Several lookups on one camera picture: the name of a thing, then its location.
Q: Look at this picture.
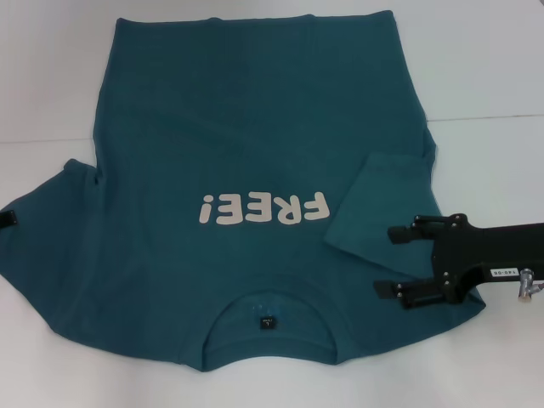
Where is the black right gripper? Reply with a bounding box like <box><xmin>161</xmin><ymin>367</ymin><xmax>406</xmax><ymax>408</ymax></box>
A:
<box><xmin>373</xmin><ymin>213</ymin><xmax>544</xmax><ymax>312</ymax></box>

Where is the teal blue FREE t-shirt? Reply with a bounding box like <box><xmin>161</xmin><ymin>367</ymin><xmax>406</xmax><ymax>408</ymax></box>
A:
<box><xmin>0</xmin><ymin>14</ymin><xmax>488</xmax><ymax>373</ymax></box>

